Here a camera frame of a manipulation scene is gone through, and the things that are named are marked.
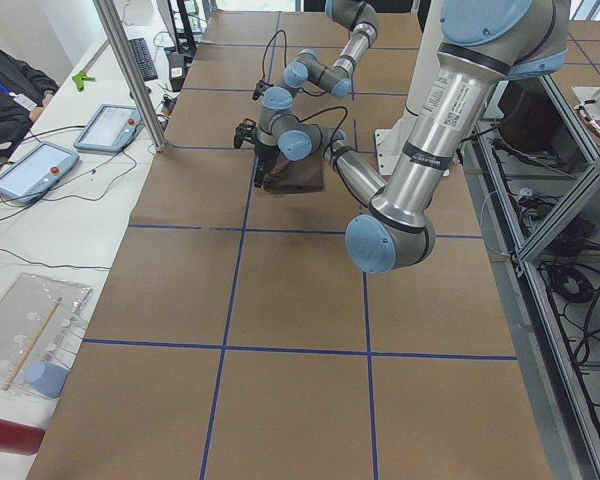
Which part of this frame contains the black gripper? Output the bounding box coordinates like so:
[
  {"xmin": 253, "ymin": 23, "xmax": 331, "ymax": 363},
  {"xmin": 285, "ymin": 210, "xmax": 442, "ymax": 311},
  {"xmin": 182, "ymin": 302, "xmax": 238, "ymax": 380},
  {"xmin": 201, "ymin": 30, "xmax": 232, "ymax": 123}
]
[{"xmin": 253, "ymin": 142, "xmax": 278, "ymax": 188}]

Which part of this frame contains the brown t-shirt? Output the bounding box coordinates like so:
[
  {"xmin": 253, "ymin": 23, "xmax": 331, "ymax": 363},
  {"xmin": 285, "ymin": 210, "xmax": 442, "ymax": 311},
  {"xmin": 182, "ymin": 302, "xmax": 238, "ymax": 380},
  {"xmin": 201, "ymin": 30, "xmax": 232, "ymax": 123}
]
[{"xmin": 263, "ymin": 154, "xmax": 324, "ymax": 194}]

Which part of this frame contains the black keyboard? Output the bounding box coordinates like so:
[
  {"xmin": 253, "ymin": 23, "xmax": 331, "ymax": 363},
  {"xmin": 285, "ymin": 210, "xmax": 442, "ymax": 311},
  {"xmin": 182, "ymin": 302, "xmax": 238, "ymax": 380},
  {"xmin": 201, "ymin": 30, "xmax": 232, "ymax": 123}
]
[{"xmin": 128, "ymin": 38, "xmax": 158, "ymax": 81}]

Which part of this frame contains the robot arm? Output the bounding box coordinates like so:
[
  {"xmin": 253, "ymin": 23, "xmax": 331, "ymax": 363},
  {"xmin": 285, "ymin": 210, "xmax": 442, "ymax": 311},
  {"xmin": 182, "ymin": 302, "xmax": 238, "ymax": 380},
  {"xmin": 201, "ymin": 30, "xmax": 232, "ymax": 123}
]
[
  {"xmin": 278, "ymin": 0, "xmax": 379, "ymax": 99},
  {"xmin": 234, "ymin": 1, "xmax": 570, "ymax": 274}
]

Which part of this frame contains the clear plastic bag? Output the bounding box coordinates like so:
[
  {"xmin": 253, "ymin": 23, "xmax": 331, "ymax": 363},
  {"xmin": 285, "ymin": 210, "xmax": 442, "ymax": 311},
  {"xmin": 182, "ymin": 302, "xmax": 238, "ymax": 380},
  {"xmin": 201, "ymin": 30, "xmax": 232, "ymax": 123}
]
[{"xmin": 0, "ymin": 273, "xmax": 92, "ymax": 399}]

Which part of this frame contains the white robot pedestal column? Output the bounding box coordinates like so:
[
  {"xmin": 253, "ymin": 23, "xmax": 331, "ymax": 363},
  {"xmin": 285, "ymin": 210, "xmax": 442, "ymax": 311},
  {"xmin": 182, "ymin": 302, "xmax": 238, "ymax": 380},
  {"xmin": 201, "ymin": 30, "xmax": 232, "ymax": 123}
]
[{"xmin": 374, "ymin": 0, "xmax": 443, "ymax": 176}]

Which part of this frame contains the wooden stick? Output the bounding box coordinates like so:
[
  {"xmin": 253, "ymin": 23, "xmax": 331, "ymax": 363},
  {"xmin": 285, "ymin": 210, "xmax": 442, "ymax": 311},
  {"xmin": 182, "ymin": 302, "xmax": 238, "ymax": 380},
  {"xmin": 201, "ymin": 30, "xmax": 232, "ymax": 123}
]
[{"xmin": 1, "ymin": 297, "xmax": 62, "ymax": 391}]

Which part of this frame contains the black backpack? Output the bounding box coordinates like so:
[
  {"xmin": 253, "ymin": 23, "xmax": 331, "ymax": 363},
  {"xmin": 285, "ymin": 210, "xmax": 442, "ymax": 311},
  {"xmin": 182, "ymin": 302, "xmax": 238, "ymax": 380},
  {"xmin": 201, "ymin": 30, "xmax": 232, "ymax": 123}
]
[{"xmin": 0, "ymin": 49, "xmax": 59, "ymax": 158}]

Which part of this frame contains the aluminium frame post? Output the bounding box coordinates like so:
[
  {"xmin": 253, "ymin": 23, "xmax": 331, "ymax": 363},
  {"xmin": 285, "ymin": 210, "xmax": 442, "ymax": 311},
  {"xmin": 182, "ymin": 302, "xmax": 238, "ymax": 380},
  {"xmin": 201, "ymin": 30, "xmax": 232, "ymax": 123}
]
[{"xmin": 93, "ymin": 0, "xmax": 168, "ymax": 152}]

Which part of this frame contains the green clamp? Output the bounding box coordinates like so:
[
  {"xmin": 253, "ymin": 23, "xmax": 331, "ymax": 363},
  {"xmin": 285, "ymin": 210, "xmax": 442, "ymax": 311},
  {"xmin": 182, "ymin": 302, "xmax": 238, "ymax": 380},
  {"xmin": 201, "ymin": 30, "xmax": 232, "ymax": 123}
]
[{"xmin": 72, "ymin": 71, "xmax": 96, "ymax": 92}]

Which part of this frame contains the blue cup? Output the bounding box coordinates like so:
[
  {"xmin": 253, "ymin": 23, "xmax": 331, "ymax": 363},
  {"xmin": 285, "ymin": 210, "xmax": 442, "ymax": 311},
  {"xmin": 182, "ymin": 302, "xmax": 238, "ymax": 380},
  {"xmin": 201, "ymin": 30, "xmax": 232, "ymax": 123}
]
[{"xmin": 24, "ymin": 361, "xmax": 69, "ymax": 399}]

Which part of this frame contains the teach pendant tablet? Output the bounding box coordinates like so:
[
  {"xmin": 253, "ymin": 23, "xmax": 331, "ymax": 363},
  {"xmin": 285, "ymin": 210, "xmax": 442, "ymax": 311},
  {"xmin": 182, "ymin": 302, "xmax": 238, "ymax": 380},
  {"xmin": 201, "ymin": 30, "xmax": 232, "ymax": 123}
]
[
  {"xmin": 73, "ymin": 104, "xmax": 142, "ymax": 153},
  {"xmin": 0, "ymin": 142, "xmax": 79, "ymax": 204}
]

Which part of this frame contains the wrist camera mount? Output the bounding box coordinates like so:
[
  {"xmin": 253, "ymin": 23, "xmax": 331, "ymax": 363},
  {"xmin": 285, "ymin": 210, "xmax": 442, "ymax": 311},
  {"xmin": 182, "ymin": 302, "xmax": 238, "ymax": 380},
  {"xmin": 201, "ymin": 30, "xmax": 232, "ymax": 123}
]
[
  {"xmin": 252, "ymin": 79, "xmax": 272, "ymax": 101},
  {"xmin": 233, "ymin": 118, "xmax": 258, "ymax": 149}
]

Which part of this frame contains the red bottle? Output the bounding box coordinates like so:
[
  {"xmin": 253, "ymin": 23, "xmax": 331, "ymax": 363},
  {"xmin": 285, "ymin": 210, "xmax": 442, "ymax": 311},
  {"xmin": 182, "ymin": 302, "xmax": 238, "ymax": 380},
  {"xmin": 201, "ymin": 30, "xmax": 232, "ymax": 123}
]
[{"xmin": 0, "ymin": 418, "xmax": 45, "ymax": 455}]

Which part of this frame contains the near teach pendant tablet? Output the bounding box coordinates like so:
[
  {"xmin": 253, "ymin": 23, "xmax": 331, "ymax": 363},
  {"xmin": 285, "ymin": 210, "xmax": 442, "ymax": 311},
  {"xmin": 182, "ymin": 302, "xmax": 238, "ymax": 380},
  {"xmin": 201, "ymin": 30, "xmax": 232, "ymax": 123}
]
[{"xmin": 0, "ymin": 142, "xmax": 79, "ymax": 204}]

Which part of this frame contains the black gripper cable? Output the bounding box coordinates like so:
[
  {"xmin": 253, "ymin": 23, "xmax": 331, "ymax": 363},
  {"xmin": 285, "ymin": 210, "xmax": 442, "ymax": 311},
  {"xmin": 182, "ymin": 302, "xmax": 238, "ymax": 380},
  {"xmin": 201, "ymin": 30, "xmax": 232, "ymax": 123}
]
[{"xmin": 259, "ymin": 29, "xmax": 381, "ymax": 201}]

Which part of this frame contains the far teach pendant tablet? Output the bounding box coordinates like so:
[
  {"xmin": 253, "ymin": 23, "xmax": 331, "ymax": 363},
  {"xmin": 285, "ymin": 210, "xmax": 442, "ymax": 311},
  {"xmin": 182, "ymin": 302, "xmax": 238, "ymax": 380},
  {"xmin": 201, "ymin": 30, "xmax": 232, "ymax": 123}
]
[{"xmin": 73, "ymin": 104, "xmax": 142, "ymax": 153}]

